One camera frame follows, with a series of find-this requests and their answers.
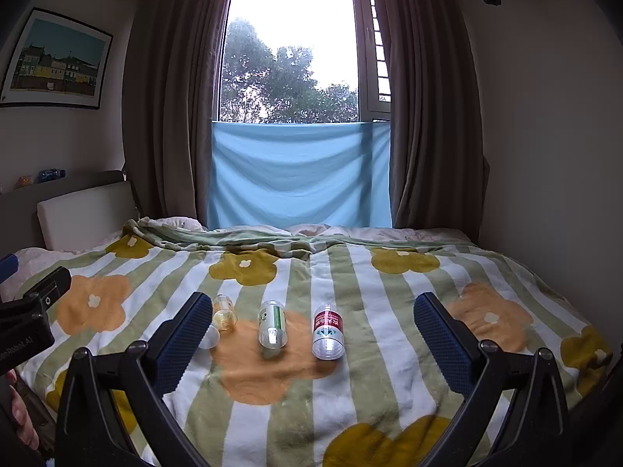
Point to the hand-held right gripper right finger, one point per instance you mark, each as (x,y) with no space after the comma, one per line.
(445,345)

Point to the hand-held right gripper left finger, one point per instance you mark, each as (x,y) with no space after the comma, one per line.
(182,345)

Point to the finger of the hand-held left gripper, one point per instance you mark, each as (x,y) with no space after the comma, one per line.
(7,267)
(48,284)

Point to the clear yellowish plastic cup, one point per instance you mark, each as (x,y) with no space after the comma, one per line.
(224,314)

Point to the red label plastic bottle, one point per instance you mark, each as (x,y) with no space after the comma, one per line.
(328,333)

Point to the person's left hand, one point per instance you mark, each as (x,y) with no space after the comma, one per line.
(24,418)

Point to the white headboard cushion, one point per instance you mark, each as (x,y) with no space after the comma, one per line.
(82,216)

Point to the small orange figure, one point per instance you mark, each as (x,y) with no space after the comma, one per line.
(24,182)

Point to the blue bottle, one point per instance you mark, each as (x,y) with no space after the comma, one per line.
(51,175)

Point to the grey bed headboard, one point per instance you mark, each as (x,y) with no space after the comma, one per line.
(73,182)

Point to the striped floral blanket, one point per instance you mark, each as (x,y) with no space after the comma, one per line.
(301,399)

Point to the white duvet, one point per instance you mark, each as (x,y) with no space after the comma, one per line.
(370,233)

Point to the light blue cloth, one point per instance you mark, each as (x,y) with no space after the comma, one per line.
(299,175)

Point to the framed picture of houses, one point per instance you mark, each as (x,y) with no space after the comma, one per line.
(58,58)

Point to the brown curtain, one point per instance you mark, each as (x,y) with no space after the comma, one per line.
(428,97)
(170,97)

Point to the window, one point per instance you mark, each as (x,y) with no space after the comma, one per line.
(292,48)

